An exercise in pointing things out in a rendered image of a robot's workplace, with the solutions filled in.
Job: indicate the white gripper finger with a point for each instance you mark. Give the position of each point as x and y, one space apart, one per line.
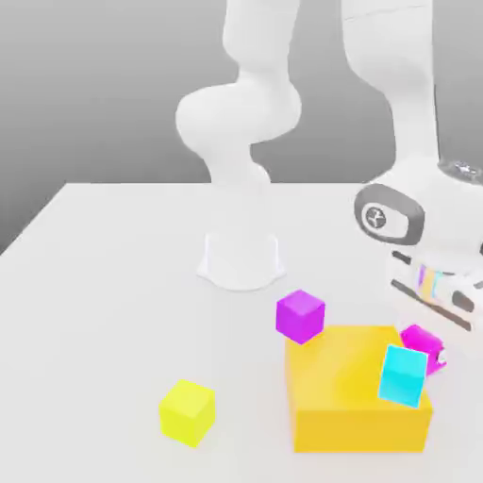
440 357

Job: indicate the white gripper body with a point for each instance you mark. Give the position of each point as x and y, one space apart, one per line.
430 307

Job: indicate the small magenta cube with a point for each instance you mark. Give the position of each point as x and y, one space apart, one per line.
417 339

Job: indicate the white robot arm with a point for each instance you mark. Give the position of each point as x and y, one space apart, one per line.
241 113

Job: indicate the small cyan cube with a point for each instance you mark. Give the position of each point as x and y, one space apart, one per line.
403 377

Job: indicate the small purple cube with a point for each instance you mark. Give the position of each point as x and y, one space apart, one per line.
300 317

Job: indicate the small yellow cube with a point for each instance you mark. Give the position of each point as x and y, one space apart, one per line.
186 413

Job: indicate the large orange box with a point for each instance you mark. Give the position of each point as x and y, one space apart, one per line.
339 400

